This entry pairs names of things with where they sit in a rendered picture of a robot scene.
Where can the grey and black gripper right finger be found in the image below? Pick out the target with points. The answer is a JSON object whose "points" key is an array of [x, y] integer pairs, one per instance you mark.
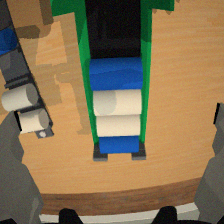
{"points": [[209, 197]]}

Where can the cream short plastic bar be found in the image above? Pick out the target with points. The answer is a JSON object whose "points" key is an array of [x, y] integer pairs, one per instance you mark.
{"points": [[20, 97], [33, 120]]}

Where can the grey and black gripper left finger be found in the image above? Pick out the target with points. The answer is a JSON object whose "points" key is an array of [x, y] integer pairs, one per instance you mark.
{"points": [[20, 198]]}

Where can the cream cylinder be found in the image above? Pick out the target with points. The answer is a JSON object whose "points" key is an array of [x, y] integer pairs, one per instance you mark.
{"points": [[117, 102], [118, 125]]}

